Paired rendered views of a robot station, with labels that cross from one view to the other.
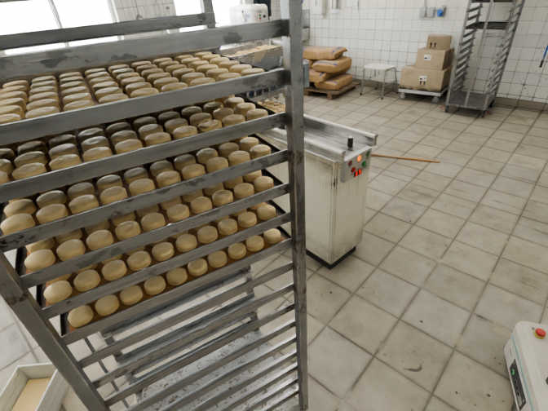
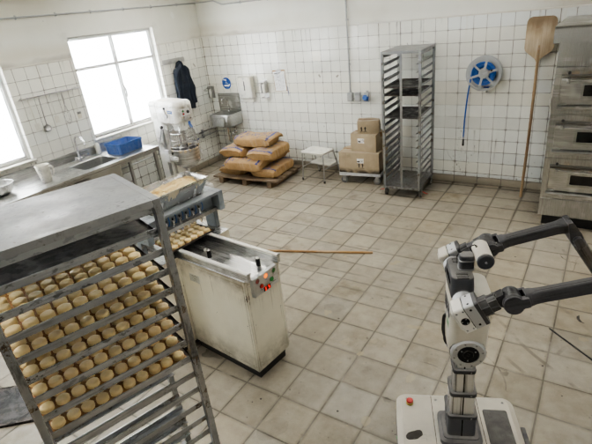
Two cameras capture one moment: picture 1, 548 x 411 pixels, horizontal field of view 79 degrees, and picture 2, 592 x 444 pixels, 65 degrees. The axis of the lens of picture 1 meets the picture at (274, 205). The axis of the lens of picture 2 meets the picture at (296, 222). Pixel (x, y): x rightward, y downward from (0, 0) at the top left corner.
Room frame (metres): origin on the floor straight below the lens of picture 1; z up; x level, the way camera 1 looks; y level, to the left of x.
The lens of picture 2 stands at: (-0.96, -0.30, 2.41)
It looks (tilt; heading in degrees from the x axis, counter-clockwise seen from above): 25 degrees down; 350
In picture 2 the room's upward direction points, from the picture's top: 7 degrees counter-clockwise
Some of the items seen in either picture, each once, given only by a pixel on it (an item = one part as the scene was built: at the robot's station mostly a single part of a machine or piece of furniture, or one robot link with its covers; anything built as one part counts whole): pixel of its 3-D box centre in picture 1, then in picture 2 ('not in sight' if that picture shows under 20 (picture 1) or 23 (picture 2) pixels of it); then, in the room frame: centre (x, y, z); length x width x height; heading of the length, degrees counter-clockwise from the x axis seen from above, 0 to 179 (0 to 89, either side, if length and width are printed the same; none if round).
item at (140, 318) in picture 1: (183, 298); (120, 417); (0.95, 0.40, 0.60); 0.64 x 0.03 x 0.03; 118
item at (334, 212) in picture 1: (310, 189); (234, 303); (1.99, -0.26, 0.45); 0.70 x 0.34 x 0.90; 39
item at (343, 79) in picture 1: (334, 81); (273, 166); (5.89, -1.20, 0.19); 0.72 x 0.42 x 0.15; 140
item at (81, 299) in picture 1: (183, 255); (120, 375); (0.61, 0.22, 1.14); 0.64 x 0.03 x 0.03; 118
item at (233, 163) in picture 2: (311, 73); (247, 161); (5.93, -0.82, 0.32); 0.72 x 0.42 x 0.17; 50
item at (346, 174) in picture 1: (355, 164); (264, 280); (1.70, -0.49, 0.77); 0.24 x 0.04 x 0.14; 129
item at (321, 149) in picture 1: (232, 117); (156, 243); (2.37, 0.24, 0.87); 2.01 x 0.03 x 0.07; 39
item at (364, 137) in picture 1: (263, 106); (186, 228); (2.56, 0.02, 0.87); 2.01 x 0.03 x 0.07; 39
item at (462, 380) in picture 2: not in sight; (461, 393); (0.64, -1.32, 0.53); 0.11 x 0.11 x 0.40; 69
